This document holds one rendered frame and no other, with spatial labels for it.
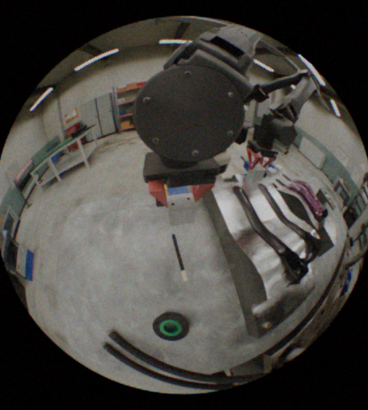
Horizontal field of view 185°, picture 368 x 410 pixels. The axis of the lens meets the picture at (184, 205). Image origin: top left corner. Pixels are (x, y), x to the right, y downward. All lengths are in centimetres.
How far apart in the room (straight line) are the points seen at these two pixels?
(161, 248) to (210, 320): 24
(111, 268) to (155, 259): 14
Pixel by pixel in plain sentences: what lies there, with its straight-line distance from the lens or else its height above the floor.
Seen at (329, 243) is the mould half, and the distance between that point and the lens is 62.
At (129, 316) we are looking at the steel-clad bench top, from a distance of 37.
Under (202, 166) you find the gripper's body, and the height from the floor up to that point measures 104.
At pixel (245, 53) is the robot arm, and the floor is 121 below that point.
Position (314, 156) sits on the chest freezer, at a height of 43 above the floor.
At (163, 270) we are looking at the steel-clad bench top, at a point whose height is 80.
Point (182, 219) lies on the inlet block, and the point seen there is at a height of 92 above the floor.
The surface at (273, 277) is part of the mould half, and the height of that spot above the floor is 94.
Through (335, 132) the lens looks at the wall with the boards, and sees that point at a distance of 783.
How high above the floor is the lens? 113
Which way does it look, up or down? 50 degrees down
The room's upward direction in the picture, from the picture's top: straight up
